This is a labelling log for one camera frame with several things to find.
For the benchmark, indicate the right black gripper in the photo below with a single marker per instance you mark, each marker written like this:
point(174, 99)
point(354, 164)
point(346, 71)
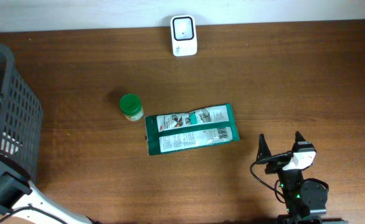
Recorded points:
point(274, 165)

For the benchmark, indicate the green white wipes packet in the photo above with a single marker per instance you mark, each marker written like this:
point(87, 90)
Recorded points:
point(214, 125)

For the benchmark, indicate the green lid small jar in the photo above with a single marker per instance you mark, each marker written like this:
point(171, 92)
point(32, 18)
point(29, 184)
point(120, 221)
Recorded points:
point(131, 107)

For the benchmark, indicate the white printed tube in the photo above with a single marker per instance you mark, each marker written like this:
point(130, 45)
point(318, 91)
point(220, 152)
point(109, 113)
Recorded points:
point(9, 141)

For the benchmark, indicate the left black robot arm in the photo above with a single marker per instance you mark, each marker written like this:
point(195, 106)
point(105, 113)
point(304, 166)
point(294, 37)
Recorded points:
point(19, 197)

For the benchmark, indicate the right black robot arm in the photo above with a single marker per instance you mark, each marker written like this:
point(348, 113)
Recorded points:
point(305, 199)

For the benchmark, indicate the white barcode scanner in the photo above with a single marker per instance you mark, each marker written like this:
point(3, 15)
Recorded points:
point(183, 35)

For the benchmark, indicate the grey plastic mesh basket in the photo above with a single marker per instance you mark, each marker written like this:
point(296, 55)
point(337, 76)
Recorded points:
point(20, 110)

